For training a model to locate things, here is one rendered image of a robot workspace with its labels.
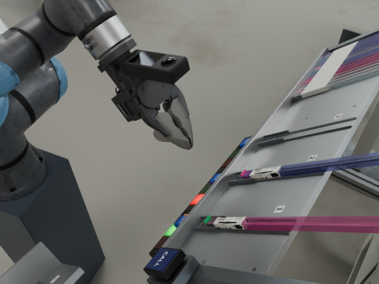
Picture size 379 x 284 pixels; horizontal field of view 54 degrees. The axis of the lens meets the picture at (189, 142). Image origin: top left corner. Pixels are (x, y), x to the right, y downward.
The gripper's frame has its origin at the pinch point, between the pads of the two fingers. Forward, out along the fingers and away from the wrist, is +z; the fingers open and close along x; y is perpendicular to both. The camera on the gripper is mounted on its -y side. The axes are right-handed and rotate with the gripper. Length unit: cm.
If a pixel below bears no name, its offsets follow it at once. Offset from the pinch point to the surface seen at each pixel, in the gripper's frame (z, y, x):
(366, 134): 56, 20, -84
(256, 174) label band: 8.6, -10.4, 0.2
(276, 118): 8.7, -3.6, -18.5
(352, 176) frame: 50, 11, -51
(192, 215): 7.9, -3.4, 10.3
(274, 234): 9.7, -20.3, 11.9
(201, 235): 9.8, -6.1, 12.7
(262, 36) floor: 17, 91, -154
